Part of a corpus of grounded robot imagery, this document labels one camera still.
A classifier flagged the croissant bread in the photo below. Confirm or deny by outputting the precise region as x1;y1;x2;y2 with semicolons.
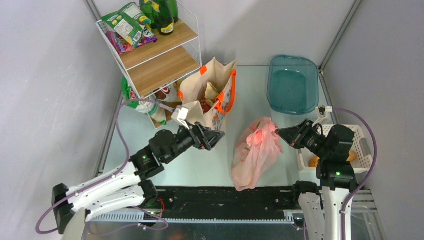
308;150;359;169

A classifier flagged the pink plastic bag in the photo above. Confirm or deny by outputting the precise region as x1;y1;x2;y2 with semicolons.
230;117;284;192

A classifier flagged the beige floral tote bag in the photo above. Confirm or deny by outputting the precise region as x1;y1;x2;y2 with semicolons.
177;58;237;131

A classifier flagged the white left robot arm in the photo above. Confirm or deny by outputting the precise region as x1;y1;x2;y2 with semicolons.
52;122;225;235

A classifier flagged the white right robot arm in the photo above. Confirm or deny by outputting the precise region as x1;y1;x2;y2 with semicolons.
276;119;358;240

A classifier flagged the teal plastic tray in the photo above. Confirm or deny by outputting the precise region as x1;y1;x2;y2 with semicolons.
266;55;319;116

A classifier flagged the green white snack bag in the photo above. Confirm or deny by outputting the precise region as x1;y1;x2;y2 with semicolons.
121;76;167;125

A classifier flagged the yellow snack pack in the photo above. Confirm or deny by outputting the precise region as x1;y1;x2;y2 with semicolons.
173;79;184;97

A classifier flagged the white plastic basket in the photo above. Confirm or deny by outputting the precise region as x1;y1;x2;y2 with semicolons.
297;125;373;174

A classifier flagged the green glass bottle front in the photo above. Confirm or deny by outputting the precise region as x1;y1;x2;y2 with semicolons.
152;0;174;36

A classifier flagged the green glass bottle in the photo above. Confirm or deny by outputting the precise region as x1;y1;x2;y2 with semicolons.
167;0;179;23
152;0;174;36
139;0;157;29

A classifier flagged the purple candy bag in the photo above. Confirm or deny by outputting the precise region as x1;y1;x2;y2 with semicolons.
106;31;158;55

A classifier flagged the green chips bag top shelf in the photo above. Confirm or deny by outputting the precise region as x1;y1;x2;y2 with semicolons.
101;2;154;48

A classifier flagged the green glass bottle back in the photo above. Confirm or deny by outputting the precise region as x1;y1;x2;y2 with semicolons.
167;0;179;23

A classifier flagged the green glass bottle middle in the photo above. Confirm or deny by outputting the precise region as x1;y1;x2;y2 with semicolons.
139;0;157;29

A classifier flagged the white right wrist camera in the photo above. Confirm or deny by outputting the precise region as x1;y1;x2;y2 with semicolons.
313;105;333;126

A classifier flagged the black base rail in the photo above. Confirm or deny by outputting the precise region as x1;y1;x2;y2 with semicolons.
125;186;324;220

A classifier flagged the white wire wooden shelf rack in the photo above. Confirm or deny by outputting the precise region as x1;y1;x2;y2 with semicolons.
95;0;204;130

